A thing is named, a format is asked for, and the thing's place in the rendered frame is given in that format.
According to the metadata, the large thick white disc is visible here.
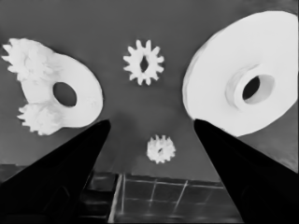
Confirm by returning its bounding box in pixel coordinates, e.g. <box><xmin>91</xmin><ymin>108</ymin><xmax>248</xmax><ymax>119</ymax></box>
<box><xmin>181</xmin><ymin>10</ymin><xmax>299</xmax><ymax>138</ymax></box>

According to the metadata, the small white gear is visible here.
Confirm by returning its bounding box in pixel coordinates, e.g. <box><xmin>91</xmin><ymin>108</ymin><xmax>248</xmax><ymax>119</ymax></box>
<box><xmin>121</xmin><ymin>39</ymin><xmax>165</xmax><ymax>87</ymax></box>
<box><xmin>17</xmin><ymin>102</ymin><xmax>64</xmax><ymax>136</ymax></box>
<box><xmin>146</xmin><ymin>133</ymin><xmax>177</xmax><ymax>165</ymax></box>
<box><xmin>0</xmin><ymin>37</ymin><xmax>60</xmax><ymax>83</ymax></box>

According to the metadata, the white round carrier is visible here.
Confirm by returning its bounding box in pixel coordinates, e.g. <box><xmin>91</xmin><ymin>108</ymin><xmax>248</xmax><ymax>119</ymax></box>
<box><xmin>18</xmin><ymin>50</ymin><xmax>105</xmax><ymax>129</ymax></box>

